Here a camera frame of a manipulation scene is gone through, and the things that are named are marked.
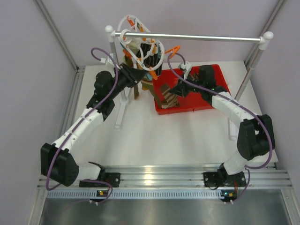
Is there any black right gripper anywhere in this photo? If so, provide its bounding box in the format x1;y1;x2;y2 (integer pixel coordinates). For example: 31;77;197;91
170;72;205;98

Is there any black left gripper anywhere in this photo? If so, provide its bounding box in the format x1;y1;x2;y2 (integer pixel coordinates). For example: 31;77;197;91
107;62;147;99

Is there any brown beige striped sock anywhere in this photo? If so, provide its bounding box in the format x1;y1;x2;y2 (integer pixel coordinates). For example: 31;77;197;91
160;83;180;109

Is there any black white striped sock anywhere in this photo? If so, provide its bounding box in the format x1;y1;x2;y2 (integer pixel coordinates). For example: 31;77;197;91
135;43;163;77

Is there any white round clip hanger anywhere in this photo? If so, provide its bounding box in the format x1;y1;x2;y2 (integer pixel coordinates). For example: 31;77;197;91
118;15;165;76

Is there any olive green striped sock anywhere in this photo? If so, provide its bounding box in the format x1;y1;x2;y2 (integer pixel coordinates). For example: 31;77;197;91
133;84;140;100

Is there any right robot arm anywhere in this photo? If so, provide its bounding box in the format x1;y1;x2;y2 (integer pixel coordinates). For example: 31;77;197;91
171;62;275;189

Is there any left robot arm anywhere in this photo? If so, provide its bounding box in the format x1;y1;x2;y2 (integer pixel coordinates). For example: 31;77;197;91
40;63;147;187

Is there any red plastic tray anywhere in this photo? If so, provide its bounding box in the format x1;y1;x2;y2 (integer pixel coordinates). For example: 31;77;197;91
153;64;229;115

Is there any white metal drying rack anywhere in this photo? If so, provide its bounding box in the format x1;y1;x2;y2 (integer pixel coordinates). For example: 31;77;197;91
104;25;274;129

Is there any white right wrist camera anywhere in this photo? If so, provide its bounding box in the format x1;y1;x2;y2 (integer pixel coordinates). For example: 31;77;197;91
178;61;192;80

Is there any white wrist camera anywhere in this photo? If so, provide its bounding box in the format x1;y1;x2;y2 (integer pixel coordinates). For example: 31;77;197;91
100;53;114;68
178;61;192;80

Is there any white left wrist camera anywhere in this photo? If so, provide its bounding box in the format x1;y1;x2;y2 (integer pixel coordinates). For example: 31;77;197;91
100;53;114;68

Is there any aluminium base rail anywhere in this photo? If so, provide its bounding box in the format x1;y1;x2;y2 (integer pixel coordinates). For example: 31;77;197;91
47;165;293;202

